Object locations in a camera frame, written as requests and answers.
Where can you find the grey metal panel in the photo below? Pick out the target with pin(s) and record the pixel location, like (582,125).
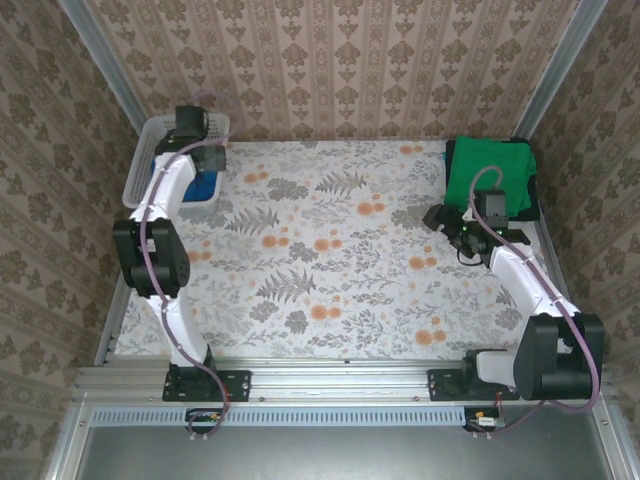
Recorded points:
(325,455)

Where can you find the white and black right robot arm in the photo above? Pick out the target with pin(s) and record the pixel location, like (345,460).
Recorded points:
(550,360)

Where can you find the aluminium corner post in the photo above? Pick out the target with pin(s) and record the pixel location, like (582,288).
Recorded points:
(560,65)
(106,65)

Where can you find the aluminium cross rail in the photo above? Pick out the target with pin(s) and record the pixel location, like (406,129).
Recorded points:
(340,380)

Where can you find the green folded t-shirt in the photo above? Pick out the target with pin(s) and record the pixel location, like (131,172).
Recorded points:
(480,160)

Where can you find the white perforated plastic basket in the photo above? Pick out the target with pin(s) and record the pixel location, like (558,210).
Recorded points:
(142,165)

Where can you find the small connector board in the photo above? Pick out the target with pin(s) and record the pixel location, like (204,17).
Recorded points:
(482,421)
(205,417)

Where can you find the blue printed t-shirt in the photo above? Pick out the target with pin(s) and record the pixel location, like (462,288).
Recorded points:
(202,189)

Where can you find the floral tablecloth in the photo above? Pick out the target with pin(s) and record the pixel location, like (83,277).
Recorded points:
(325,225)

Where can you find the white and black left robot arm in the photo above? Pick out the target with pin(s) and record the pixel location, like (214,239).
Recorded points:
(150,260)

